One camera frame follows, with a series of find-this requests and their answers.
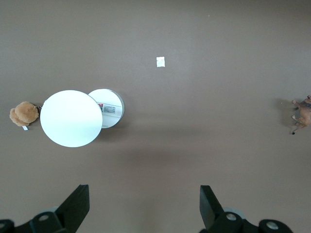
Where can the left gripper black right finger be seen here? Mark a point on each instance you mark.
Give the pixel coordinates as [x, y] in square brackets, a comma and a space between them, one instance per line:
[209, 206]

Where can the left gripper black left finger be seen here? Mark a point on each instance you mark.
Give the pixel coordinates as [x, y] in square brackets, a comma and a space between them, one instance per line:
[73, 208]

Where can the white round plate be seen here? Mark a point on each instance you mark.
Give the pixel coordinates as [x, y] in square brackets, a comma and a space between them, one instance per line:
[70, 119]

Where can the brown fluffy plush toy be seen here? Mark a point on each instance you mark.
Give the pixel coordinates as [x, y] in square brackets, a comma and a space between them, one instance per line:
[23, 114]

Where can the white round labelled container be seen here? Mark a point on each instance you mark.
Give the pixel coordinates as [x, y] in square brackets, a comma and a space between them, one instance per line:
[111, 106]

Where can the small white tape square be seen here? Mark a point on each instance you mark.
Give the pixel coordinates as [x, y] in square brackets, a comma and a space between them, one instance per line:
[160, 61]

